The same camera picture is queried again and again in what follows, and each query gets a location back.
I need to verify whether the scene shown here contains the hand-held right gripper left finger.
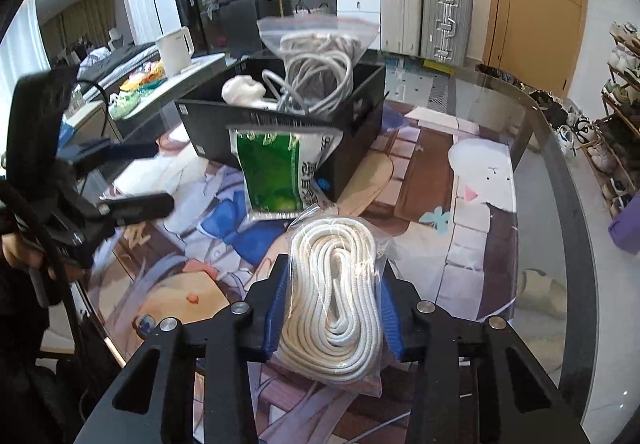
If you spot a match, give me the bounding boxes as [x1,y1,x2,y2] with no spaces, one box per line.
[75,251,292,444]

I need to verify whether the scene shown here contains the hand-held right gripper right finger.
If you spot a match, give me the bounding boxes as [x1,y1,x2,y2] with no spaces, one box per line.
[377,269,591,444]

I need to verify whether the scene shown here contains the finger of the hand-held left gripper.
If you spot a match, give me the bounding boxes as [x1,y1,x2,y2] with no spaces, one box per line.
[100,191,175,231]
[75,137,158,170]

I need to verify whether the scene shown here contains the bagged white rope coil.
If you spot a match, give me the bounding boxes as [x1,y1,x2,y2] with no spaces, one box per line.
[267,204,401,397]

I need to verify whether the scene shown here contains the green white medicine packet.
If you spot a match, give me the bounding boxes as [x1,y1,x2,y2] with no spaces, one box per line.
[226,124,343,222]

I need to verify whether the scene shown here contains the white plush rabbit toy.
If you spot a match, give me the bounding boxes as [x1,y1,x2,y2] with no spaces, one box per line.
[221,74,268,106]

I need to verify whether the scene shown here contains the white charging cable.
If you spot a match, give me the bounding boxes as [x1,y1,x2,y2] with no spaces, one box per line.
[262,69,287,112]

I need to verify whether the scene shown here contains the black cardboard box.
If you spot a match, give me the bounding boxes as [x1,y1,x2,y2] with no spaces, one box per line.
[175,63,387,202]

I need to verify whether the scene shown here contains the zip bag of white shoelaces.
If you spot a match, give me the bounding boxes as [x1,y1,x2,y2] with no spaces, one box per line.
[256,16,381,115]

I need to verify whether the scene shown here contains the person's left hand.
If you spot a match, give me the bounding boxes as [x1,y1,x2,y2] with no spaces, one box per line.
[0,231,83,282]

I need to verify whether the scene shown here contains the green dish with snacks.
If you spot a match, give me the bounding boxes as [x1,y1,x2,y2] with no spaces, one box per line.
[122,62,168,92]
[107,89,145,120]

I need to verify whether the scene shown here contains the white electric kettle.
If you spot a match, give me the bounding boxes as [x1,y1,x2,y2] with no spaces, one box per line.
[156,27,196,76]

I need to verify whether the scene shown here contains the white side table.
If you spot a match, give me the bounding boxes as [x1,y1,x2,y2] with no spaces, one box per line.
[65,52,226,135]

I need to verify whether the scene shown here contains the brown curtain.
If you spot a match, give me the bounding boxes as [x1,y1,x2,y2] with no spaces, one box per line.
[40,0,121,56]

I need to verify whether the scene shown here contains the beige slipper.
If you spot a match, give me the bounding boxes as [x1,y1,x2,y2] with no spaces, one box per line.
[516,268,567,315]

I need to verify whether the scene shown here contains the printed cartoon desk mat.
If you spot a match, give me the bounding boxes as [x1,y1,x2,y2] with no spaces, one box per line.
[87,99,518,444]

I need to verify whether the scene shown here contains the purple bag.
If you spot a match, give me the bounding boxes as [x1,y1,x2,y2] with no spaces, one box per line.
[607,194,640,255]

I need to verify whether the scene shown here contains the silver suitcase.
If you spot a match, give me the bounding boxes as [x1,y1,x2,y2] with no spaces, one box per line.
[420,0,475,68]

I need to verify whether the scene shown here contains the wooden shoe rack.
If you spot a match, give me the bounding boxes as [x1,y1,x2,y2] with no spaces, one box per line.
[595,22,640,220]

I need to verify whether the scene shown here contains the white suitcase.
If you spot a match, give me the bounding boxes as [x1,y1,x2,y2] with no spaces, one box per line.
[379,0,426,54]

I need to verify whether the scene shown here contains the rows of shoes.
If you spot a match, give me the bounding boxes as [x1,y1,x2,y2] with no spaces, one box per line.
[520,22,640,220]

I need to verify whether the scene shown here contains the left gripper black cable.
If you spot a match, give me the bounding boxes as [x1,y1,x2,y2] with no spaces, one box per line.
[0,79,116,325]

